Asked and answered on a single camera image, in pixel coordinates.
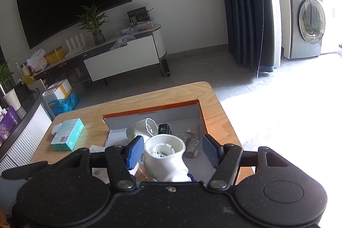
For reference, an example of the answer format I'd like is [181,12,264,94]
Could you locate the silver washing machine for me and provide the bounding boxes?
[287,0,326,59]

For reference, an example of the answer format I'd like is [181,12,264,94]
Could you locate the small white carton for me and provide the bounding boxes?
[89,145,108,178]

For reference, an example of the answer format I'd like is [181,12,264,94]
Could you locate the orange-edged cardboard box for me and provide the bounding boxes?
[102,99,223,183]

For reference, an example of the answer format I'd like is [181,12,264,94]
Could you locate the yellow box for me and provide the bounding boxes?
[45,46,66,65]

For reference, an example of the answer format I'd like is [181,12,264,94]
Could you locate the black and green box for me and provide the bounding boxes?
[127,7,150,25]

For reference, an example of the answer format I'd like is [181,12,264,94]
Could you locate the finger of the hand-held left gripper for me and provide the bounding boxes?
[1,161,49,180]

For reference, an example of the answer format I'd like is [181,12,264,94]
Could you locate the clear glass bottle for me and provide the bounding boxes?
[180,131,200,158]

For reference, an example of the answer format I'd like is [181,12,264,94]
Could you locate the white router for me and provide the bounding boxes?
[65,33,86,57]

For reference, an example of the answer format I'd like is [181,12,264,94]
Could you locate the black rolled mat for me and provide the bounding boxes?
[160,58,171,77]

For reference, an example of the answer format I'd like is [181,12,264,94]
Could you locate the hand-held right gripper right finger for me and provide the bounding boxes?
[202,134,290,190]

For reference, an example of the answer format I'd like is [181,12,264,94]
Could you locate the white plastic bag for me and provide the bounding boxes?
[26,49,48,69]

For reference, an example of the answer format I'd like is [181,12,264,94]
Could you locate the teal carton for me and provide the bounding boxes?
[50,118,84,152]

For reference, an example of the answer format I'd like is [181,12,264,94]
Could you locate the cardboard boxes with yellow tape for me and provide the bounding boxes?
[42,78,72,103]

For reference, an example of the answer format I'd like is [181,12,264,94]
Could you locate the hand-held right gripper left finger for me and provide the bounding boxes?
[57,134,145,191]

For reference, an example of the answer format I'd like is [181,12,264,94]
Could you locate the clear plastic organizer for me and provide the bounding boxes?
[115,21,154,36]

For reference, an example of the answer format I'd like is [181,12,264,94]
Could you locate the black television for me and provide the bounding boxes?
[15,0,133,50]

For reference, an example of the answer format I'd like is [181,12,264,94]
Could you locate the bamboo plant in glass vase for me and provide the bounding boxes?
[76,2,109,45]

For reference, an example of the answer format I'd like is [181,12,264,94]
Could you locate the white and black TV cabinet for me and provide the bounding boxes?
[27,24,167,87]

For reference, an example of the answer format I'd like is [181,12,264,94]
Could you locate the white cable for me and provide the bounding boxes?
[146,118,158,136]

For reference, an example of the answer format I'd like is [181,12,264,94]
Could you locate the purple box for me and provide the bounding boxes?
[0,106,20,141]

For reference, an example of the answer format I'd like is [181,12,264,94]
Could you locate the small black device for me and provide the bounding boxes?
[158,123,171,135]

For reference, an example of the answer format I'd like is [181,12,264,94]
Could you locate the grey plastic bag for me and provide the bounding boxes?
[111,35,135,50]

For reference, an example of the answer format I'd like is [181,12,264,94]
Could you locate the plant in white pot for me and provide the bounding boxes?
[0,60,22,111]

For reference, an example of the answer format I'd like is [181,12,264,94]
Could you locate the white plug-in device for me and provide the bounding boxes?
[126,118,158,140]
[144,134,191,182]

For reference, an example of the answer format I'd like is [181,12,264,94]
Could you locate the blue plastic bag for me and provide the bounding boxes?
[48,92,80,116]

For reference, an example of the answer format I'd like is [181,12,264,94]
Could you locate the dark blue curtain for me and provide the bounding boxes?
[215,0,276,79]

